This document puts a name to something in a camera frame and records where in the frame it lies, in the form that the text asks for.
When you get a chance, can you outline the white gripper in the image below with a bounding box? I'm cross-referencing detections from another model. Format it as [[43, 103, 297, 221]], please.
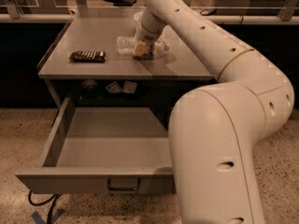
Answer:
[[132, 8, 165, 59]]

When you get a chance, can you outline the clear plastic water bottle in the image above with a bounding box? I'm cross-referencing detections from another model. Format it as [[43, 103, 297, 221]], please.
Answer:
[[117, 36, 170, 57]]

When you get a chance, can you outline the grey top drawer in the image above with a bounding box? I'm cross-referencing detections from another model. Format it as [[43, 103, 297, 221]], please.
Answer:
[[15, 98, 175, 194]]

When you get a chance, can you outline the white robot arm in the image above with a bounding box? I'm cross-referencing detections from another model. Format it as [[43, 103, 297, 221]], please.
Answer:
[[135, 0, 294, 224]]

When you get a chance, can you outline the white ceramic bowl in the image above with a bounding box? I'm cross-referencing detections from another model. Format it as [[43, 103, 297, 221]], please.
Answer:
[[134, 11, 143, 26]]

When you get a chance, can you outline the white tag right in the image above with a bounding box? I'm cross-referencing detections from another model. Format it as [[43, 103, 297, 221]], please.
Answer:
[[122, 81, 137, 94]]

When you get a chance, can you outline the white tag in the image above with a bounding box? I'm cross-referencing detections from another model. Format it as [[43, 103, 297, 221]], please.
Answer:
[[106, 81, 121, 93], [122, 81, 137, 94]]

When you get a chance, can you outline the white tag left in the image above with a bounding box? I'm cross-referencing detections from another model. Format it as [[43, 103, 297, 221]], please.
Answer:
[[106, 81, 121, 93]]

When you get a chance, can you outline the black office chair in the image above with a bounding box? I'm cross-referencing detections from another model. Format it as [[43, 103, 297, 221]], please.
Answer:
[[104, 0, 136, 7]]

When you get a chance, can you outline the dark striped snack bar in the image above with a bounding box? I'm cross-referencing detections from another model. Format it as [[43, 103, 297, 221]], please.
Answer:
[[69, 50, 106, 63]]

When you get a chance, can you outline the round dark knob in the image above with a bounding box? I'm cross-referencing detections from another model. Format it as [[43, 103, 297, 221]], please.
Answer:
[[80, 79, 98, 92]]

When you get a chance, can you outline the glass partition railing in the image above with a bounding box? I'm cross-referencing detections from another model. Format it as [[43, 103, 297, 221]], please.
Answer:
[[0, 0, 299, 25]]

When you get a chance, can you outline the black drawer handle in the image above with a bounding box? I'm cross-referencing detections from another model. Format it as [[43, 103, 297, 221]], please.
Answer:
[[107, 179, 141, 192]]

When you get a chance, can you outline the black floor cable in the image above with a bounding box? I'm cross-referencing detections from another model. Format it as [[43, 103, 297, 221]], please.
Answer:
[[27, 190, 68, 224]]

